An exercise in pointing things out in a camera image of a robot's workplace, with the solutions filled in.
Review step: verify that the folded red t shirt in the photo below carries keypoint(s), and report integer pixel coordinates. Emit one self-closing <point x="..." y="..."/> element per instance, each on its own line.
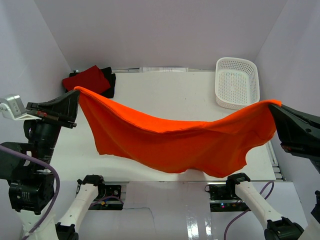
<point x="92" y="79"/>

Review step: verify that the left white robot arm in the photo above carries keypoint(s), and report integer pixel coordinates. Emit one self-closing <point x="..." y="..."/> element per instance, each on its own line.
<point x="34" y="184"/>

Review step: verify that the folded black t shirt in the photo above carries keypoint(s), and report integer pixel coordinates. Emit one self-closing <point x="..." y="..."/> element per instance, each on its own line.
<point x="111" y="78"/>

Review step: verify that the white plastic basket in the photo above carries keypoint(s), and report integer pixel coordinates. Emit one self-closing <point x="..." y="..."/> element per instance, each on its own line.
<point x="236" y="83"/>

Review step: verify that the white label strip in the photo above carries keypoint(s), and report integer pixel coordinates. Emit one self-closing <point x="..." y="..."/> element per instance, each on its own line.
<point x="163" y="69"/>

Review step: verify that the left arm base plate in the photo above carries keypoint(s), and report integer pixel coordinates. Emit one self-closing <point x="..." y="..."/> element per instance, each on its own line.
<point x="108" y="198"/>

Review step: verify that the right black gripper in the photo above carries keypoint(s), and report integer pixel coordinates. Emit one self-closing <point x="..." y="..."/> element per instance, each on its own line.
<point x="299" y="131"/>

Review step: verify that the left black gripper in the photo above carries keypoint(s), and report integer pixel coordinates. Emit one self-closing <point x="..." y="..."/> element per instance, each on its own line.
<point x="60" y="110"/>

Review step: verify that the orange t shirt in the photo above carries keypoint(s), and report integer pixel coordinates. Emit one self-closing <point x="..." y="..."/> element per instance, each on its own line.
<point x="217" y="148"/>

